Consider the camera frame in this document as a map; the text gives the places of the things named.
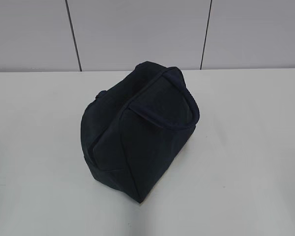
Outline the dark blue lunch bag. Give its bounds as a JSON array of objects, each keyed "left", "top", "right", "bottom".
[{"left": 81, "top": 61, "right": 200, "bottom": 203}]

